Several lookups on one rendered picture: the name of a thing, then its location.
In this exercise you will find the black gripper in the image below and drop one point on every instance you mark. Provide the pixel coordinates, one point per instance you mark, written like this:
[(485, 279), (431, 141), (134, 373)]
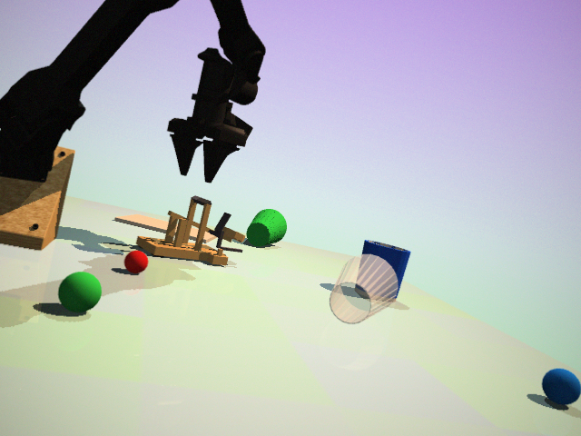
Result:
[(207, 120)]

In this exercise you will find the red ball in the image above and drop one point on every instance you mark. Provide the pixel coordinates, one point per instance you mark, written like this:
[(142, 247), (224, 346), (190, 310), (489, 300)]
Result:
[(135, 262)]

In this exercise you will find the dark blue ball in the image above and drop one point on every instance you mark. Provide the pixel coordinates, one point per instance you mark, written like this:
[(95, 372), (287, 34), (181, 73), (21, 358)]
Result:
[(561, 386)]

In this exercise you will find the green cup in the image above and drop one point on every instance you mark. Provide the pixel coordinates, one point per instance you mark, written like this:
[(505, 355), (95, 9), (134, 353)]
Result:
[(268, 226)]

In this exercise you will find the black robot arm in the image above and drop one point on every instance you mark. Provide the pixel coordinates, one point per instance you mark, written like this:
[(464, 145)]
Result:
[(40, 107)]

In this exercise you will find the green ball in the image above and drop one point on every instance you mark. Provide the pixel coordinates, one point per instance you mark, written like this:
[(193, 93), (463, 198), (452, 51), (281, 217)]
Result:
[(79, 292)]

